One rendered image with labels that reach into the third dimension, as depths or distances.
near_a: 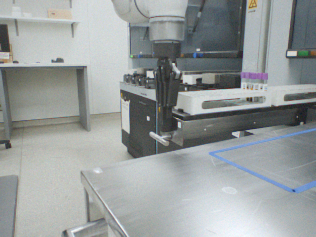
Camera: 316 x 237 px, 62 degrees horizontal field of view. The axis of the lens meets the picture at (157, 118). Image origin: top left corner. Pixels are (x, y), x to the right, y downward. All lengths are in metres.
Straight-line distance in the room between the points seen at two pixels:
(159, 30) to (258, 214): 0.50
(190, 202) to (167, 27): 0.47
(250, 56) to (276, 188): 0.97
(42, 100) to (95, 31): 1.28
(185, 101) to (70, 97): 3.55
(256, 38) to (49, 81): 3.34
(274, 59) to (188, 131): 0.59
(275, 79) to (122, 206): 0.97
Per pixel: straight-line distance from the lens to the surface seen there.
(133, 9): 0.78
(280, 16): 1.18
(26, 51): 4.13
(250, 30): 1.28
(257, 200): 0.31
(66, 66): 3.53
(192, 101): 0.71
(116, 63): 4.32
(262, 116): 0.85
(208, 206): 0.28
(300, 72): 1.19
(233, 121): 0.78
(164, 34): 0.67
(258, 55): 1.24
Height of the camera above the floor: 0.96
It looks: 13 degrees down
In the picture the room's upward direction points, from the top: straight up
